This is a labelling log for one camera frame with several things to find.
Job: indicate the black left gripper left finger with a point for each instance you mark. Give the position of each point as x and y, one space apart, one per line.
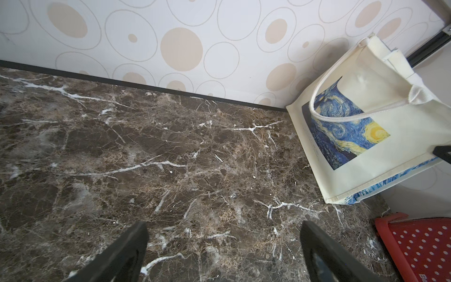
119 262

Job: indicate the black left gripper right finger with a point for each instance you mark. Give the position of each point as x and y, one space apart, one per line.
327 261

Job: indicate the cream canvas starry night bag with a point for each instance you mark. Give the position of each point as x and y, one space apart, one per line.
368 123

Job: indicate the red and steel toaster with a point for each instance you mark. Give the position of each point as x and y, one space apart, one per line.
420 248

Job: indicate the black corner frame post right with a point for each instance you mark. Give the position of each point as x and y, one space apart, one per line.
428 48

